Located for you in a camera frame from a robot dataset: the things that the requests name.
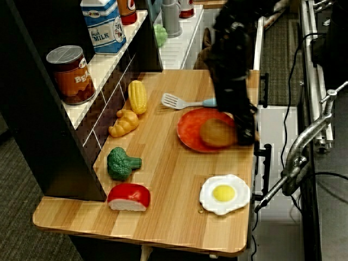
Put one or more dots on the red tomato can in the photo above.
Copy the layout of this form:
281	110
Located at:
186	8

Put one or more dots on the brown bread roll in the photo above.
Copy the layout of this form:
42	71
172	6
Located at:
217	133

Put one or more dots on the aluminium frame rail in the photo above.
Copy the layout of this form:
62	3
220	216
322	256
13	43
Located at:
312	89

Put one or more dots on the brown cloth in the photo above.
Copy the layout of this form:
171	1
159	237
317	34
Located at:
204	58

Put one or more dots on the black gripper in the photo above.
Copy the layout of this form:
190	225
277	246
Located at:
233	95

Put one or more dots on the toy fried egg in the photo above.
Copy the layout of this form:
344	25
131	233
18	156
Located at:
224	193

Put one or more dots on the red white toy sushi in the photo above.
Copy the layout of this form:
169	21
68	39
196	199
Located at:
127	197

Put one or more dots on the light green toy vegetable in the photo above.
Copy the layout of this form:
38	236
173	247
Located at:
160	34

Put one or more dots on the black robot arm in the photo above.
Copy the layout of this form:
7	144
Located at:
231	49

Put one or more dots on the metal screw clamp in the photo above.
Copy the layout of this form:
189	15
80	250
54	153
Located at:
299	146

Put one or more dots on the red plate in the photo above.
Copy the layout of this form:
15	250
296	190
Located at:
190	130

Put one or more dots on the black toy kitchen hutch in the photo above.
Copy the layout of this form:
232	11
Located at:
40	136

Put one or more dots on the brown beans can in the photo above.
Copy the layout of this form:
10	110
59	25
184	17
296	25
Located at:
70	79

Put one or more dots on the blue white milk carton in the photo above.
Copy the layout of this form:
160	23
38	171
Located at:
103	30

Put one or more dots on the orange toy croissant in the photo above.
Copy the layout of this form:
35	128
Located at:
125	123

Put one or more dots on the yellow toy corn cob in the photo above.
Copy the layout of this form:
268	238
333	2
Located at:
137	96

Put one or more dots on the green toy broccoli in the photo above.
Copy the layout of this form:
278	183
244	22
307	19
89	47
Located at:
119	163

